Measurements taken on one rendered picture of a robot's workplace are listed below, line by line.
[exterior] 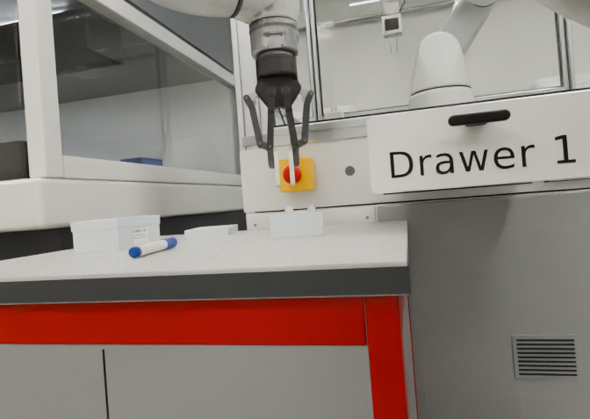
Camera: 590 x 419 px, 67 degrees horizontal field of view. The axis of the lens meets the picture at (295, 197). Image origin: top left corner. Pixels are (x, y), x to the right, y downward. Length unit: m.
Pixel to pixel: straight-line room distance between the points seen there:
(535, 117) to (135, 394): 0.58
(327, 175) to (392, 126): 0.37
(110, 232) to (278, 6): 0.47
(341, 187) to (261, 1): 0.42
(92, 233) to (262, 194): 0.41
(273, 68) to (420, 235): 0.46
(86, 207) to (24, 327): 0.57
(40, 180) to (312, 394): 0.75
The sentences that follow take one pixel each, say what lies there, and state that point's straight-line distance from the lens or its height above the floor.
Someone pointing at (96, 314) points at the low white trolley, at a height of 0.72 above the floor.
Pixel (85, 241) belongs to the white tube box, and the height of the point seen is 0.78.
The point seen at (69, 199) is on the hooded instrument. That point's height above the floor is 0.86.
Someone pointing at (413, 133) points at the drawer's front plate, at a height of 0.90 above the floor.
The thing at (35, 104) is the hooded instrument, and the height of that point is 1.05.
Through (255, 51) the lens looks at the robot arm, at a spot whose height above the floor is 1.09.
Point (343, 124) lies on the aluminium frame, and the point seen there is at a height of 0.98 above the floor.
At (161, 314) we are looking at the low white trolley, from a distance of 0.47.
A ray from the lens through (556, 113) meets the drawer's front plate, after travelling 0.68.
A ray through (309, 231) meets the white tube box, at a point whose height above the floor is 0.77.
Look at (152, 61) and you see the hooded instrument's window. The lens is 1.49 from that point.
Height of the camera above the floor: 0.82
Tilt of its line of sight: 1 degrees up
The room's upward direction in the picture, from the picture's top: 4 degrees counter-clockwise
